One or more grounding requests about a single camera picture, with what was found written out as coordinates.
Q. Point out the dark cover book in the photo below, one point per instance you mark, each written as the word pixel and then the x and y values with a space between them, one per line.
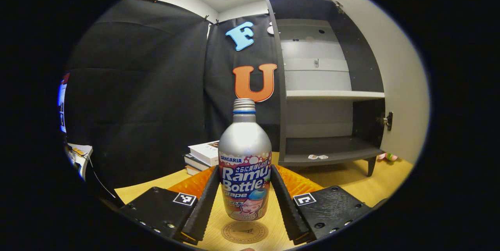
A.
pixel 193 162

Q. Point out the silver aluminium bottle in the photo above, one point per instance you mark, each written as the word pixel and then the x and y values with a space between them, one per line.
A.
pixel 244 141

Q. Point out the white cover book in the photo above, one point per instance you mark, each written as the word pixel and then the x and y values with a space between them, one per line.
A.
pixel 205 152

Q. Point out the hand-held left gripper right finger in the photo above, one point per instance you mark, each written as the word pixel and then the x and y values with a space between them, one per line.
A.
pixel 287 208

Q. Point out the dark grey cabinet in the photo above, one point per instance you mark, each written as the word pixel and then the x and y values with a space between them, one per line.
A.
pixel 363 59

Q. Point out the black backdrop cloth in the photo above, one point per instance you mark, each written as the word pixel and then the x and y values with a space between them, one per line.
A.
pixel 136 106

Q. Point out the white side table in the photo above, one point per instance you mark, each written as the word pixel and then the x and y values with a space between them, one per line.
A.
pixel 82 157

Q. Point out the light cabinet shelf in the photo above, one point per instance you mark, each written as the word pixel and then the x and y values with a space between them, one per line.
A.
pixel 332 95

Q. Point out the pink and green plush toy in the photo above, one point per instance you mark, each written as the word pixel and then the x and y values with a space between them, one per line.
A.
pixel 387 157

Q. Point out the brown book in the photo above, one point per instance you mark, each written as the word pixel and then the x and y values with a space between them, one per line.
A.
pixel 192 171

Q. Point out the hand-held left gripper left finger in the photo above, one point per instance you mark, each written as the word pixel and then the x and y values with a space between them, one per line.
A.
pixel 205 208

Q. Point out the round cork coaster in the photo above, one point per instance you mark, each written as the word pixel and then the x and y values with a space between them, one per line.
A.
pixel 244 233

